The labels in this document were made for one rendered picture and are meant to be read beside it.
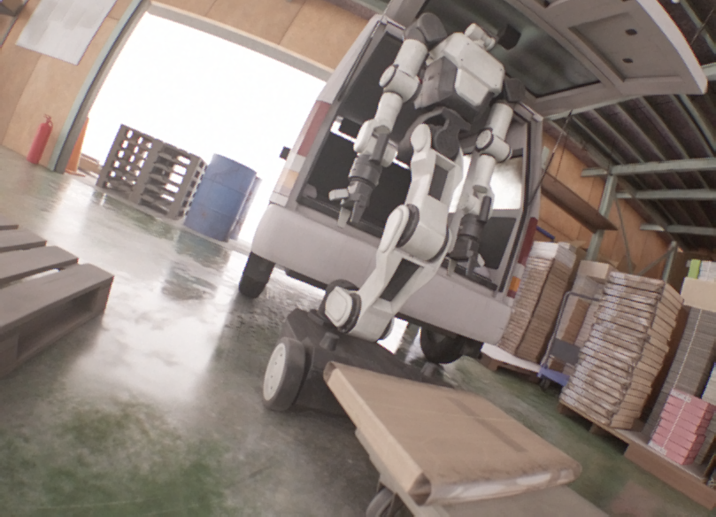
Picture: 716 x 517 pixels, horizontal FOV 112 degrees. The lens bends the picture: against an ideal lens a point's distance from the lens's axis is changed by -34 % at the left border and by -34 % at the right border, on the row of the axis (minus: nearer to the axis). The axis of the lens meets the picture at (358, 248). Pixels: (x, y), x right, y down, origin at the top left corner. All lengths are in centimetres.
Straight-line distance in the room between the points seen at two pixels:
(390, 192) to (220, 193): 181
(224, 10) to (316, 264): 333
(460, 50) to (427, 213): 60
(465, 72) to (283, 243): 101
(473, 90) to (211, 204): 324
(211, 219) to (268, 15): 231
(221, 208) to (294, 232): 252
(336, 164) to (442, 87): 245
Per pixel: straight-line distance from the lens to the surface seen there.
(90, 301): 116
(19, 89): 506
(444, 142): 126
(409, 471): 53
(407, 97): 125
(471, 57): 137
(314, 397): 97
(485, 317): 199
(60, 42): 494
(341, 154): 366
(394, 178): 377
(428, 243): 109
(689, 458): 253
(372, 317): 118
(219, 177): 407
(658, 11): 161
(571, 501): 80
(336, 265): 161
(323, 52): 408
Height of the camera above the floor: 48
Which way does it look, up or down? 1 degrees up
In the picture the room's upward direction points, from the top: 23 degrees clockwise
